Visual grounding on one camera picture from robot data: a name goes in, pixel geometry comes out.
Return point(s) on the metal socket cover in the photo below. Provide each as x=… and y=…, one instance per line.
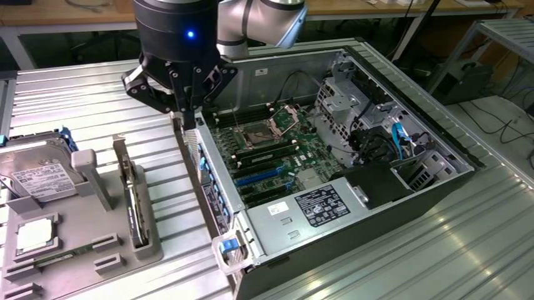
x=286, y=117

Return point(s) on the thin locking lever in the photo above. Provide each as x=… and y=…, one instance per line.
x=235, y=117

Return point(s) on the grey power supply unit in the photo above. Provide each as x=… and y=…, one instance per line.
x=275, y=231

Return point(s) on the silver disk bay cage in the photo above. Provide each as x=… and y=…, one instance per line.
x=340, y=106

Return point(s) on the wooden desk white frame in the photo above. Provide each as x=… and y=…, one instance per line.
x=376, y=9
x=50, y=15

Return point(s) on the black expansion slot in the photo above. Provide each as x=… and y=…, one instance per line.
x=267, y=198
x=263, y=192

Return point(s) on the metal slat side table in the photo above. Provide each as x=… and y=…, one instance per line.
x=509, y=34

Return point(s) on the grey parts rack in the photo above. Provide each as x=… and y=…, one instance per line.
x=75, y=225

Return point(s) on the blue disk caddy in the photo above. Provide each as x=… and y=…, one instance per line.
x=67, y=137

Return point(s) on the silver CPU chip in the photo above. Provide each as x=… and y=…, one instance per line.
x=35, y=234

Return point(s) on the blue case latch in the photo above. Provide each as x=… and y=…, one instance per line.
x=229, y=245

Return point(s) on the black plastic shroud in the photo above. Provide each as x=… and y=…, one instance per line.
x=376, y=184

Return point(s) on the green motherboard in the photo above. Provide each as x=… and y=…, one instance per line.
x=310, y=150

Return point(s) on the long blue expansion slot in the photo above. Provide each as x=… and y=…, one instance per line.
x=257, y=177

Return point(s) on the silver hard disk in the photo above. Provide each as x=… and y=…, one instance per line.
x=38, y=168

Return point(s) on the installed RAM stick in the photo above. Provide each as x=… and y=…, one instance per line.
x=267, y=158

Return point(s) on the empty black RAM slot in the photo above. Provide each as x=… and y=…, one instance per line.
x=246, y=119
x=242, y=113

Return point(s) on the silver chipset heatsink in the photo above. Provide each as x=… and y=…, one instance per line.
x=309, y=178

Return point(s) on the black office chair base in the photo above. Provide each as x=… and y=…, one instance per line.
x=105, y=43

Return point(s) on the open black PC case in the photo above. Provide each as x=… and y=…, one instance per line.
x=376, y=250

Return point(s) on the CPU socket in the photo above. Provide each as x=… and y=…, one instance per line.
x=258, y=134

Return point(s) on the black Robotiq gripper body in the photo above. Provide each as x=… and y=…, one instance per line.
x=175, y=31

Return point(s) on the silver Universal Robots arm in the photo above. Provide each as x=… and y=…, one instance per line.
x=258, y=22

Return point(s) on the perforated metal drive cage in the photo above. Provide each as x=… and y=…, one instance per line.
x=434, y=172

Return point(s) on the green RAM stick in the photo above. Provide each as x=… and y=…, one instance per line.
x=63, y=254

